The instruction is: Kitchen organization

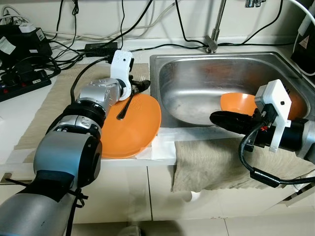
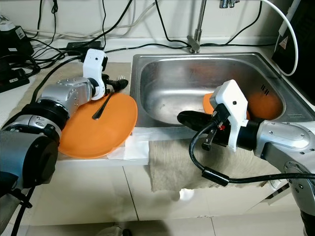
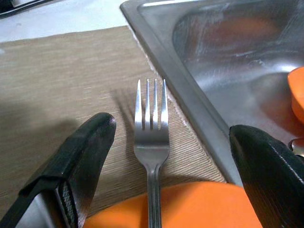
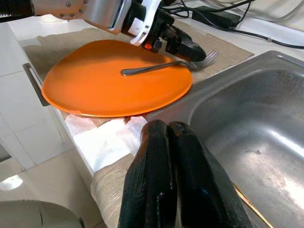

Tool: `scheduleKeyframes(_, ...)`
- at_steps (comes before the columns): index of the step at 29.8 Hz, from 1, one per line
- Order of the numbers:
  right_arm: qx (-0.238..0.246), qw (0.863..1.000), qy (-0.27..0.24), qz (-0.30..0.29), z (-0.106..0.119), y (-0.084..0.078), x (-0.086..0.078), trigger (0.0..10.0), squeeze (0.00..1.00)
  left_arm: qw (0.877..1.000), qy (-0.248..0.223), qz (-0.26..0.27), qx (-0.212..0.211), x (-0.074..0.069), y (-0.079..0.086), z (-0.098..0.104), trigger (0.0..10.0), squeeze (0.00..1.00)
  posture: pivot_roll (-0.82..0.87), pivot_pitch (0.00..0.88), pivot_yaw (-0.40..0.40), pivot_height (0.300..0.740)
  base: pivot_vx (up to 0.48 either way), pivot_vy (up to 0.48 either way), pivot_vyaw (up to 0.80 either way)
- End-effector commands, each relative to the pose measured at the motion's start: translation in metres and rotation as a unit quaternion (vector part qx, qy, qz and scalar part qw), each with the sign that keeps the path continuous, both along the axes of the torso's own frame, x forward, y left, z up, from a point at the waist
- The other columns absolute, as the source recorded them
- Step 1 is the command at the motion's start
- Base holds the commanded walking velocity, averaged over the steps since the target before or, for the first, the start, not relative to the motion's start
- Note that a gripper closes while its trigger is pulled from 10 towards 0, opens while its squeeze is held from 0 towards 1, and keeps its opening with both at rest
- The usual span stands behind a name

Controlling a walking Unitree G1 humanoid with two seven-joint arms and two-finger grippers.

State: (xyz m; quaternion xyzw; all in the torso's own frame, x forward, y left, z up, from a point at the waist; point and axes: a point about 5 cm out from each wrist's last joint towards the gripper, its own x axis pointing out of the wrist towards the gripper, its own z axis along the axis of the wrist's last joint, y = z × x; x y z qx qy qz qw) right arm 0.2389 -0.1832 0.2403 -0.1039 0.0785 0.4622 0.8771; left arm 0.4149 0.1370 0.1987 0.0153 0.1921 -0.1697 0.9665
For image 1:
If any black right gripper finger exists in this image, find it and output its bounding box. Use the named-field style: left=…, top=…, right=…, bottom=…
left=210, top=111, right=259, bottom=135

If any orange plastic bowl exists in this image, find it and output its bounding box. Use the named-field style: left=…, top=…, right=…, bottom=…
left=220, top=92, right=261, bottom=117

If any silver metal fork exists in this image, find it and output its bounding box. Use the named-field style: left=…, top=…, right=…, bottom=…
left=117, top=75, right=150, bottom=120

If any orange plastic plate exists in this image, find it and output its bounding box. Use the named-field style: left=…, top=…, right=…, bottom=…
left=101, top=93, right=162, bottom=159

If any black power adapter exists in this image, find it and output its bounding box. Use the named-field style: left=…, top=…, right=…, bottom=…
left=85, top=43, right=119, bottom=57

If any stainless steel sink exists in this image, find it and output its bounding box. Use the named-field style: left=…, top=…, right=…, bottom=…
left=149, top=52, right=315, bottom=128

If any beige hanging towel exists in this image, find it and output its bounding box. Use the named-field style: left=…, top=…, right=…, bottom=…
left=172, top=140, right=315, bottom=192

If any beige counter mat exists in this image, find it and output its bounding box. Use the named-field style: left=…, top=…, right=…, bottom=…
left=15, top=63, right=151, bottom=150

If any metal faucet pipe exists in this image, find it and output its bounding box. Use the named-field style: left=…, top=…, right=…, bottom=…
left=206, top=0, right=227, bottom=54

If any black appliance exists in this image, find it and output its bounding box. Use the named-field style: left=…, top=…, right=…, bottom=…
left=290, top=20, right=315, bottom=75

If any black power strip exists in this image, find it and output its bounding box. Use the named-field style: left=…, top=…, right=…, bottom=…
left=0, top=69, right=52, bottom=102

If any black charger box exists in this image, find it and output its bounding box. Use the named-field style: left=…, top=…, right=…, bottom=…
left=0, top=22, right=52, bottom=69

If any metal tap valve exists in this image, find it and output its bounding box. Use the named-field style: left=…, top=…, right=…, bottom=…
left=245, top=0, right=264, bottom=9

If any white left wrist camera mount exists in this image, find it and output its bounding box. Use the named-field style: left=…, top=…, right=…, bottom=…
left=109, top=49, right=134, bottom=101

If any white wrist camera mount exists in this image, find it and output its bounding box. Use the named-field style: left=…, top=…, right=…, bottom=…
left=109, top=49, right=134, bottom=101
left=254, top=80, right=292, bottom=151

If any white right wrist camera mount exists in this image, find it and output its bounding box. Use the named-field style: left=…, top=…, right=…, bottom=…
left=254, top=80, right=292, bottom=151

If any white hose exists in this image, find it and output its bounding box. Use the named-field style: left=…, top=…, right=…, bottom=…
left=288, top=0, right=315, bottom=30

